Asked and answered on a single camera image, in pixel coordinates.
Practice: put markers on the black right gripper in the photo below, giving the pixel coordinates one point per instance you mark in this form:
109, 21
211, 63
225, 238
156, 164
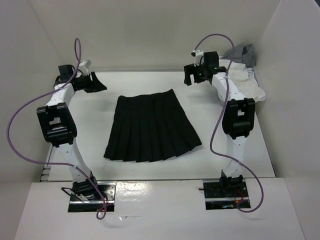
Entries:
190, 69

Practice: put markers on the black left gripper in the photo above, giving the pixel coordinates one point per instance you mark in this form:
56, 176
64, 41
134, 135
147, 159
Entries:
95, 86

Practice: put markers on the black pleated skirt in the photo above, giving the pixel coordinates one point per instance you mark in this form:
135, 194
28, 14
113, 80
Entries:
150, 128

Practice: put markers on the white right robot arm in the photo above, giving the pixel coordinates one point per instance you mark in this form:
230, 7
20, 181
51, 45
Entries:
237, 118

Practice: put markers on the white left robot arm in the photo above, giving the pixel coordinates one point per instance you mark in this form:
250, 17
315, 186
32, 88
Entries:
59, 129

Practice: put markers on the white skirt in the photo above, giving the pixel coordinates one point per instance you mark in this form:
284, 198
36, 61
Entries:
247, 82

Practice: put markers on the grey skirt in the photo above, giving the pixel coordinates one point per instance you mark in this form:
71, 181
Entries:
243, 54

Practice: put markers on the white perforated plastic basket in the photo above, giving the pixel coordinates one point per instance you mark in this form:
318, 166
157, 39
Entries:
257, 85

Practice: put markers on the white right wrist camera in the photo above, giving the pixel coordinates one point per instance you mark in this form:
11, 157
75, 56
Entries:
197, 53

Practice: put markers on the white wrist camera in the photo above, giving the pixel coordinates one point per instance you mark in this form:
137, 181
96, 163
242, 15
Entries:
84, 67
197, 53

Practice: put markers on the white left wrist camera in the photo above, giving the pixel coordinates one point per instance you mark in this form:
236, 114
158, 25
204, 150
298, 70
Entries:
84, 67

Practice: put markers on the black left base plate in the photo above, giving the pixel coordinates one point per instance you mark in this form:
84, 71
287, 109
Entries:
78, 203

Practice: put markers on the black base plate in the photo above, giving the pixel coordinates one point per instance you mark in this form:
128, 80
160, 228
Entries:
216, 198
78, 203

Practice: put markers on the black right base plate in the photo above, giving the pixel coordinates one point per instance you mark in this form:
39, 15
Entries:
216, 198

